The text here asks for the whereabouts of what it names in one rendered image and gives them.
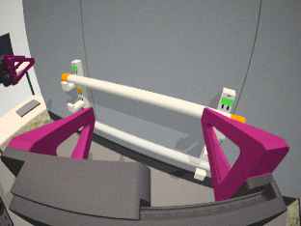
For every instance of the white bar with orange-yellow ends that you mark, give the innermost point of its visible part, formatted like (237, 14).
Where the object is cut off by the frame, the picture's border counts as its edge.
(178, 105)

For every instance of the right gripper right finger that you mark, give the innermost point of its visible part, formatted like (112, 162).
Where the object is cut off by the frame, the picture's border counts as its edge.
(260, 153)

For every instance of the metal bar with red ends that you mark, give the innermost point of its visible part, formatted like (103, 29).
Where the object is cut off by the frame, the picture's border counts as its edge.
(154, 148)

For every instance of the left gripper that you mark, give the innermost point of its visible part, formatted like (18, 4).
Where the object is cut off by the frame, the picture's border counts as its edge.
(11, 78)

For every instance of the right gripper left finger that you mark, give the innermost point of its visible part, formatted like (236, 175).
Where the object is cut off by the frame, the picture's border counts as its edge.
(46, 139)

